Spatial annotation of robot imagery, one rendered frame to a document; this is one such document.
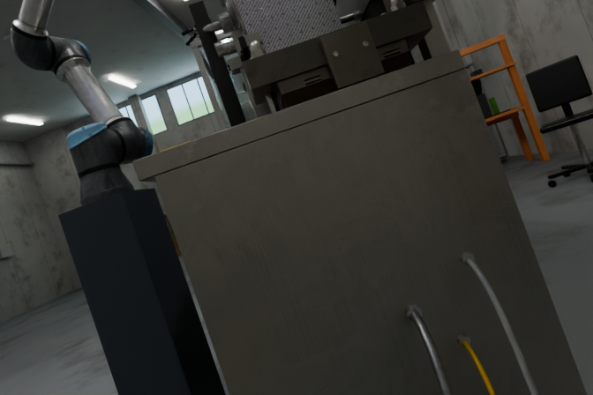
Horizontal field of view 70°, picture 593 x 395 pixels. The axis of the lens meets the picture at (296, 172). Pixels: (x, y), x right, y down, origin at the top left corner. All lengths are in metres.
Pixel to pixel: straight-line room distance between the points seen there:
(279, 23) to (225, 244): 0.59
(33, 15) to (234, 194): 0.98
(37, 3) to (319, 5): 0.86
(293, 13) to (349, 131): 0.44
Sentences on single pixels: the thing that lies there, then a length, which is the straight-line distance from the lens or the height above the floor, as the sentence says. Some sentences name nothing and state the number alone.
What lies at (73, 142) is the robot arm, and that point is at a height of 1.09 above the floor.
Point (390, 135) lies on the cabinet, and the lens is 0.82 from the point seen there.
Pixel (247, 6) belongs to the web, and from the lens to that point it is 1.15.
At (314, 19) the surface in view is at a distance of 1.14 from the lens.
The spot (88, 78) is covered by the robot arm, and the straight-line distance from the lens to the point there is 1.60.
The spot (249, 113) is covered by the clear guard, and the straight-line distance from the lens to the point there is 2.12.
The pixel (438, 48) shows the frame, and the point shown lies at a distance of 1.33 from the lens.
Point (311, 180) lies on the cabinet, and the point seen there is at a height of 0.75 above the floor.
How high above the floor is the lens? 0.75
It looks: 2 degrees up
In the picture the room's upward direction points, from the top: 20 degrees counter-clockwise
